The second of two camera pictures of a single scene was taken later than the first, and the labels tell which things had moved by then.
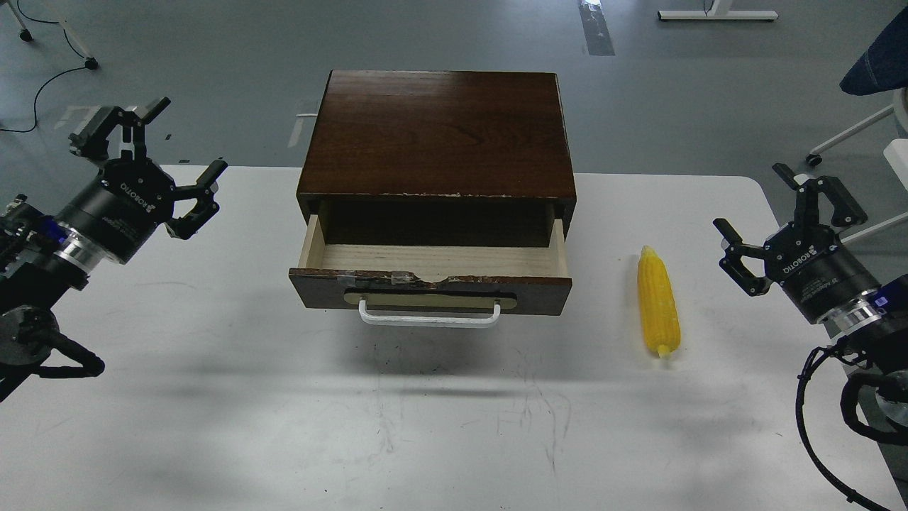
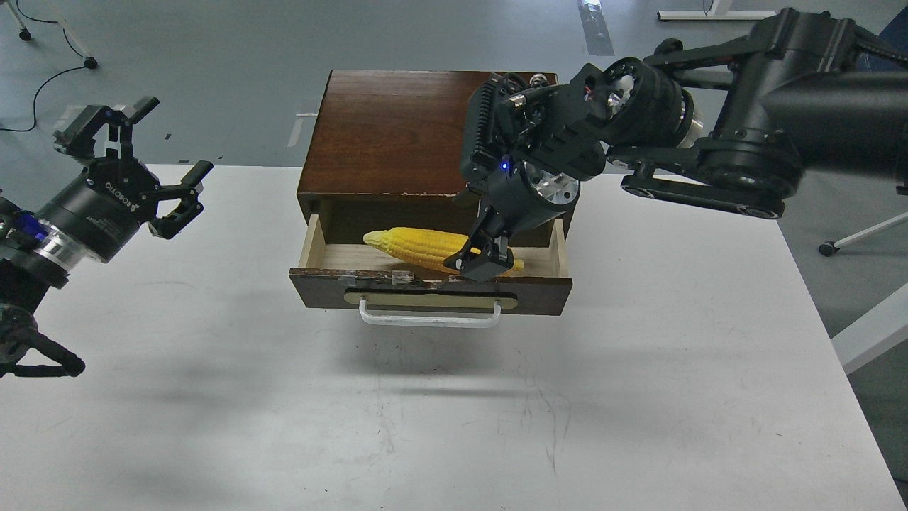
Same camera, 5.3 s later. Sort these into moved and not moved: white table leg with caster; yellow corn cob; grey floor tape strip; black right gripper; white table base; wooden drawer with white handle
Moved: yellow corn cob; black right gripper
Not moved: grey floor tape strip; white table base; white table leg with caster; wooden drawer with white handle
